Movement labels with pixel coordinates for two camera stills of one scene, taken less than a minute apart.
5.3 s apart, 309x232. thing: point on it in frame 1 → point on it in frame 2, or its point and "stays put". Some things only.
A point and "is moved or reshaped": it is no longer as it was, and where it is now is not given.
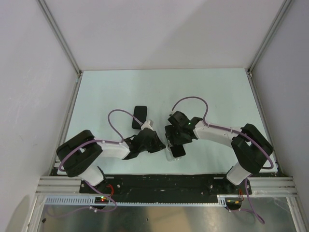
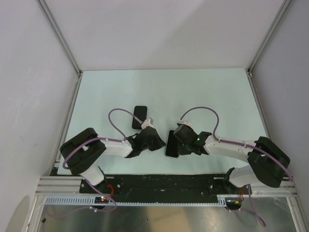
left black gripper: x=158 y=144 stays put
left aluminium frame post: x=58 y=34 stays put
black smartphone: x=140 y=112 stays put
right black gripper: x=170 y=130 → x=182 y=152
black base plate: x=165 y=186 stays put
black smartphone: x=177 y=150 is moved or reshaped
